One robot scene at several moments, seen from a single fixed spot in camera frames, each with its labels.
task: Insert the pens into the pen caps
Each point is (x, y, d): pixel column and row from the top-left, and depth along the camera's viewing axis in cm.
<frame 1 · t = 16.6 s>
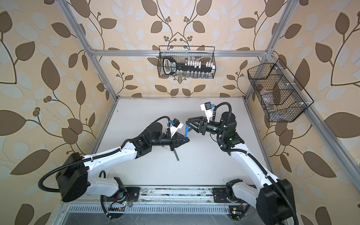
left hand: (188, 139, 70), fingers closed
right hand: (187, 123, 67), fingers open
green pen: (176, 155, 91), on the table

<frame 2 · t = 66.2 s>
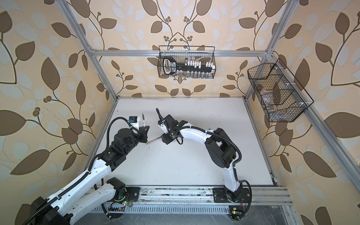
left hand: (148, 126, 77), fingers closed
right hand: (166, 138, 90), fingers open
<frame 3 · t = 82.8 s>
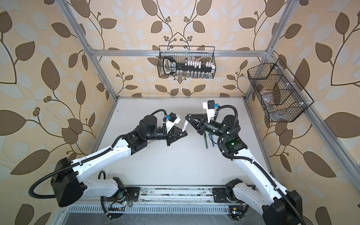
left hand: (186, 131, 67), fingers closed
right hand: (186, 119, 63), fingers closed
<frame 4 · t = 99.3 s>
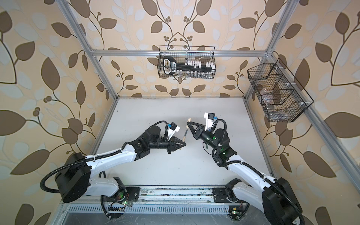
left hand: (185, 143, 73), fingers closed
right hand: (187, 124, 72), fingers closed
